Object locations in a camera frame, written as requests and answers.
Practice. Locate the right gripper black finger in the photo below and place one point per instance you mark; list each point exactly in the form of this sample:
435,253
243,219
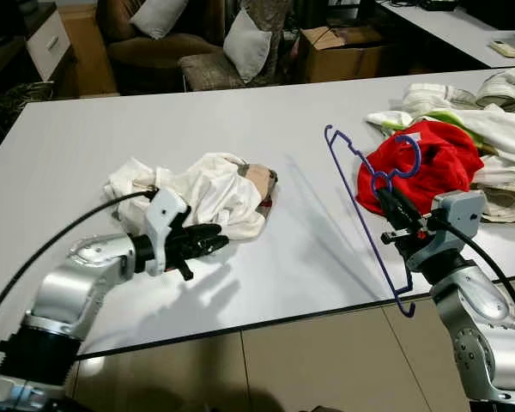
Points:
390,209
403,204

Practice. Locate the white T-shirt with peach print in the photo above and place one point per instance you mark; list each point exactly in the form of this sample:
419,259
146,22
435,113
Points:
206,193

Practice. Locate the purple plastic hanger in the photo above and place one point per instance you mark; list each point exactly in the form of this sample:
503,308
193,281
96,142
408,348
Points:
418,159

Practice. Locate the red garment with white label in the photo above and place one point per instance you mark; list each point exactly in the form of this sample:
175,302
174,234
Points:
438,167

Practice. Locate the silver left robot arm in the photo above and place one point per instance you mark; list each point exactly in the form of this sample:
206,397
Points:
77,275

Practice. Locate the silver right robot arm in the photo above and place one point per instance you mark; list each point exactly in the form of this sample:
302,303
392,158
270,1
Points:
476,309

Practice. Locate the yellow green garment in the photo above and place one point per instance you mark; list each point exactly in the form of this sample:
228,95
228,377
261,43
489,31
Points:
451,118

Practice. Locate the cream stitched shorts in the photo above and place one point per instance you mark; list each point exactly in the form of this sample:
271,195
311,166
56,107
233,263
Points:
506,202

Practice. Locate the cream folded trousers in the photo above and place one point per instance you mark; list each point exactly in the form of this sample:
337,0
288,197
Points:
498,86

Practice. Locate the brown cardboard box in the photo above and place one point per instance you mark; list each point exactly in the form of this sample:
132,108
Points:
343,62

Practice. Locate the grey patterned armchair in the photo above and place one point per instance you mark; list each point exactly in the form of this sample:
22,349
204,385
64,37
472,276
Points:
206,73

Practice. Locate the white remote control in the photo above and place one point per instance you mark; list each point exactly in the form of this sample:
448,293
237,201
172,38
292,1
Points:
504,49

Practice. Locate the brown armchair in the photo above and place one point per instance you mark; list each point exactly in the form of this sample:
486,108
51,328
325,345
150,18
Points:
146,56

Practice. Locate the white cushion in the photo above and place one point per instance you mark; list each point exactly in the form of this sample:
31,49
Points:
247,47
159,17

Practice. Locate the black power strip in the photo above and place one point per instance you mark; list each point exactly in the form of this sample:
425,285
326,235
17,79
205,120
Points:
438,4

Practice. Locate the tan wooden cabinet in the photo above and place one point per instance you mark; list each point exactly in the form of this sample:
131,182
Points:
90,60

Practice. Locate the white drawer unit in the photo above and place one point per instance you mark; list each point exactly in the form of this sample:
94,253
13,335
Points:
50,43

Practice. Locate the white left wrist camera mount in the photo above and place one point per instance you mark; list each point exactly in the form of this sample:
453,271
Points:
165,219

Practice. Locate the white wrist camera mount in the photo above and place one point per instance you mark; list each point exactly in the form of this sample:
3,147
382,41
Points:
459,210
165,219

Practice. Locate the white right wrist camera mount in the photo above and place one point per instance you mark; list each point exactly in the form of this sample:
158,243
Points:
459,210

